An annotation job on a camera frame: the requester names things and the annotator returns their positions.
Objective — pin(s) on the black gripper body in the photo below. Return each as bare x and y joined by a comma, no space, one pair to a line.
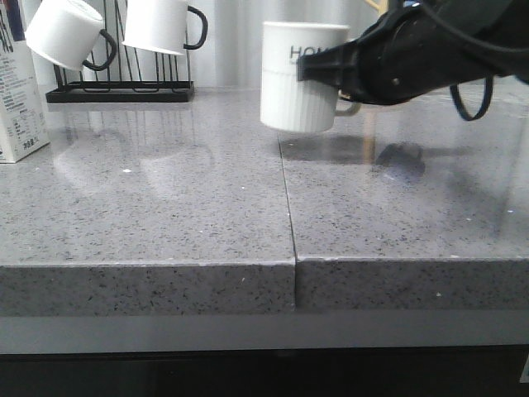
419,56

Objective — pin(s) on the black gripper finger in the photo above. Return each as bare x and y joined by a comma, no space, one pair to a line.
336,67

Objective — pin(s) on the white HOME mug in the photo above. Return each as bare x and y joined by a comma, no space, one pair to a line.
290,105

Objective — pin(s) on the Pascual whole milk carton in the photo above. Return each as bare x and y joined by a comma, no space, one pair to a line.
22,118

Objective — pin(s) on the wooden mug tree stand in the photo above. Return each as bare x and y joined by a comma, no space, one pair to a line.
380,6

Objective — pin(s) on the white mug black handle right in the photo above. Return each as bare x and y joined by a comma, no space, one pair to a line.
161,25

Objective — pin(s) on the white mug black handle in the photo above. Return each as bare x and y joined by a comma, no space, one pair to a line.
65,32
161,25

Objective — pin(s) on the black wire mug rack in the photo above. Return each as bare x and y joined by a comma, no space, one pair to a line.
135,75

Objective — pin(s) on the white mug black handle left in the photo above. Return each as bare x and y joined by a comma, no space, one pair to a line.
65,32

